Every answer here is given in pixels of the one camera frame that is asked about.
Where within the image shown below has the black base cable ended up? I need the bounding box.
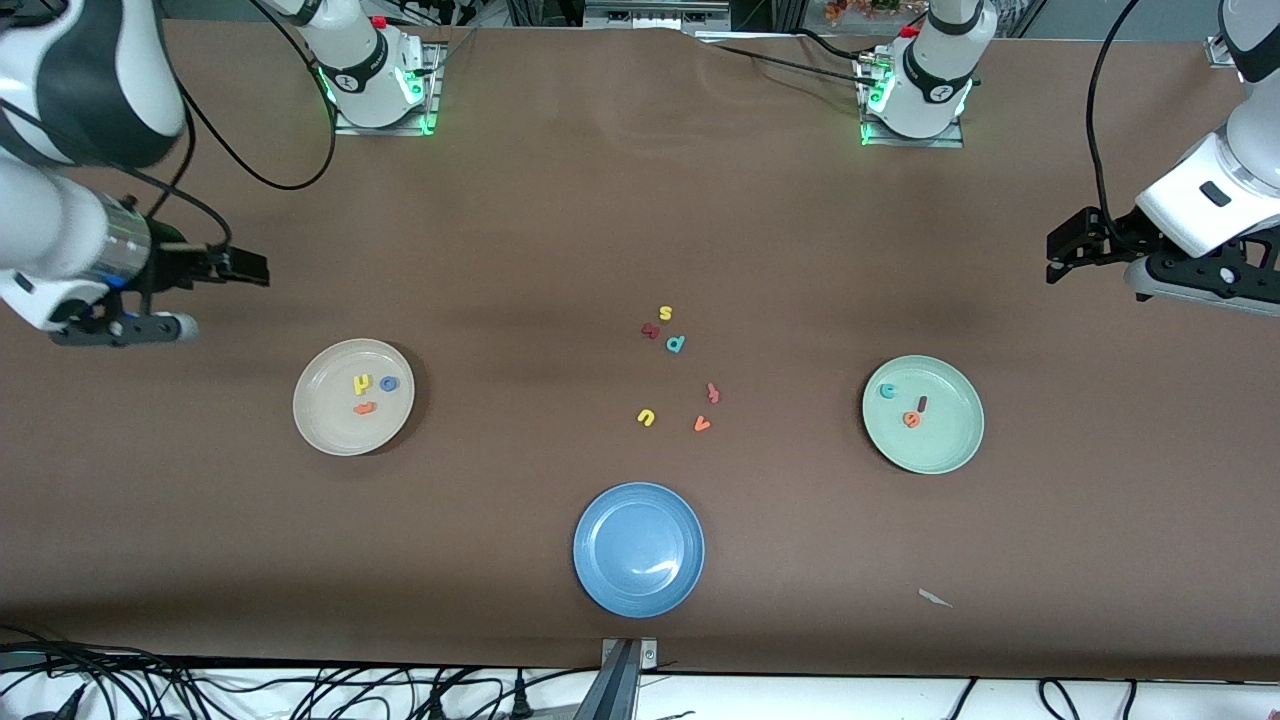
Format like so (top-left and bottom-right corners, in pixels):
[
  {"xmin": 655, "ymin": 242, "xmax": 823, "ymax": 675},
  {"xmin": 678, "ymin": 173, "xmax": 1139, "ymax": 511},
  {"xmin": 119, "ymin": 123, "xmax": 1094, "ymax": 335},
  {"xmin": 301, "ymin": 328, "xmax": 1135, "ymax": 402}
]
[{"xmin": 700, "ymin": 28, "xmax": 873, "ymax": 86}]

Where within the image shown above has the blue round plate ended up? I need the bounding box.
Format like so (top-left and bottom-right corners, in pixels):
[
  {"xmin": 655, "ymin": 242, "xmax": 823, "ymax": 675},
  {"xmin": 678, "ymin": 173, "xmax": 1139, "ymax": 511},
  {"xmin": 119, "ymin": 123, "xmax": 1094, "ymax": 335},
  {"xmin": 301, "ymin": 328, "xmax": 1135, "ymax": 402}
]
[{"xmin": 573, "ymin": 482, "xmax": 706, "ymax": 619}]

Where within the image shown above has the grey metal strut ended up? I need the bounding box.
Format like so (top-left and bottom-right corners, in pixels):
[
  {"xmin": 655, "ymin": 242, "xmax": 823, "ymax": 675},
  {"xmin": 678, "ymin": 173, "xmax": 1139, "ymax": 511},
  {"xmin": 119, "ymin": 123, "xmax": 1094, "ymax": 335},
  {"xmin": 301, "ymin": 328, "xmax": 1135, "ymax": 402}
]
[{"xmin": 573, "ymin": 642, "xmax": 641, "ymax": 720}]

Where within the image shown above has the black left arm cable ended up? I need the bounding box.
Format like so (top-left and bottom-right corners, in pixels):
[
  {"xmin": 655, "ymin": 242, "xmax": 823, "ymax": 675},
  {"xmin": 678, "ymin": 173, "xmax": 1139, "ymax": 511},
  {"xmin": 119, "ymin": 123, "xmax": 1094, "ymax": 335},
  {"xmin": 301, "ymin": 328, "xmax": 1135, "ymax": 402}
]
[{"xmin": 1086, "ymin": 0, "xmax": 1141, "ymax": 226}]

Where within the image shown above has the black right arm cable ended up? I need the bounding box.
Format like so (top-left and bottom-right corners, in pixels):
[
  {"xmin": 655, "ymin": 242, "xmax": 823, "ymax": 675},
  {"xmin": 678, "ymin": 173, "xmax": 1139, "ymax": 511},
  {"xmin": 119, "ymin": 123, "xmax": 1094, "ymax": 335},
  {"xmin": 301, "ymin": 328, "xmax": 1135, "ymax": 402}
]
[{"xmin": 120, "ymin": 0, "xmax": 337, "ymax": 256}]

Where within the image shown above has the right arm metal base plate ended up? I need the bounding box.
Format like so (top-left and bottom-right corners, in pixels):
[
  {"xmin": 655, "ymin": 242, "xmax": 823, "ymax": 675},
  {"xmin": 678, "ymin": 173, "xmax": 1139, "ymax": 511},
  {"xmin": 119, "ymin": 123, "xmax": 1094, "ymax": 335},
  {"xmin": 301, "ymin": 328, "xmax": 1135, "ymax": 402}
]
[{"xmin": 333, "ymin": 40, "xmax": 443, "ymax": 136}]

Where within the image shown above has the grey metal box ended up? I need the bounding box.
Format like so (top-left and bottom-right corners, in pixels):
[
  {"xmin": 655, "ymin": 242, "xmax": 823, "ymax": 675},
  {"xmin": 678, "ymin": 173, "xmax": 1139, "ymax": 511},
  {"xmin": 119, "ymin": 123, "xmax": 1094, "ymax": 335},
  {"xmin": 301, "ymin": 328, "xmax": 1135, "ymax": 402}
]
[{"xmin": 583, "ymin": 0, "xmax": 731, "ymax": 23}]

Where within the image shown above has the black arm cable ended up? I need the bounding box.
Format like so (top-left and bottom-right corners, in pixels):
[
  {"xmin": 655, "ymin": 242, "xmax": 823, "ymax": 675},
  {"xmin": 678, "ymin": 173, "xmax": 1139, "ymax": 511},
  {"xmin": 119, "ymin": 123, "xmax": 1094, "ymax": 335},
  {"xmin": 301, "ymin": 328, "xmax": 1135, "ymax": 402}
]
[
  {"xmin": 1086, "ymin": 0, "xmax": 1141, "ymax": 226},
  {"xmin": 120, "ymin": 0, "xmax": 337, "ymax": 256}
]

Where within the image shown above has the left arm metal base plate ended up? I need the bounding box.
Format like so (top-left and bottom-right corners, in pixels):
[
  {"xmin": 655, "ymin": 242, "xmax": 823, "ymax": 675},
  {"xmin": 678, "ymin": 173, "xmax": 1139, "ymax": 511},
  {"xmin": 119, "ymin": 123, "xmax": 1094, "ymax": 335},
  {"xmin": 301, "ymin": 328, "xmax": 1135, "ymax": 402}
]
[{"xmin": 860, "ymin": 55, "xmax": 966, "ymax": 149}]

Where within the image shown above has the beige round plate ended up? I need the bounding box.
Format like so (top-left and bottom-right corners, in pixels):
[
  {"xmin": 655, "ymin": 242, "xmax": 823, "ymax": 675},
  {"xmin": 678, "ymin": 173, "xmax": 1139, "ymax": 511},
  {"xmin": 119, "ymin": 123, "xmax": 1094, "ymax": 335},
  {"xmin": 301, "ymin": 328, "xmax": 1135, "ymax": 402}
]
[{"xmin": 293, "ymin": 339, "xmax": 416, "ymax": 457}]

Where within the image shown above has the green round plate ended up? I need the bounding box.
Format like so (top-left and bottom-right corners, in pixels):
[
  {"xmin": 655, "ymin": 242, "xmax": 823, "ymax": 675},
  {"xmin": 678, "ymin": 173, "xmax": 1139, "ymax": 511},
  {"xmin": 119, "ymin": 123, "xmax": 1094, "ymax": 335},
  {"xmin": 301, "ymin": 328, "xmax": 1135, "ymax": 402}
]
[{"xmin": 862, "ymin": 355, "xmax": 985, "ymax": 475}]

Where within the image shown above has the brown table cover sheet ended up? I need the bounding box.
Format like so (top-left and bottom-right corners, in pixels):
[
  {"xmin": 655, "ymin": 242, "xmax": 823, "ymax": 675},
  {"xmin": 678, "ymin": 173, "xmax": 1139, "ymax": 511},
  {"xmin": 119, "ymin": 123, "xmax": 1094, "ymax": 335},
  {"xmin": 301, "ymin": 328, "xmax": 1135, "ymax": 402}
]
[{"xmin": 0, "ymin": 18, "xmax": 1280, "ymax": 681}]

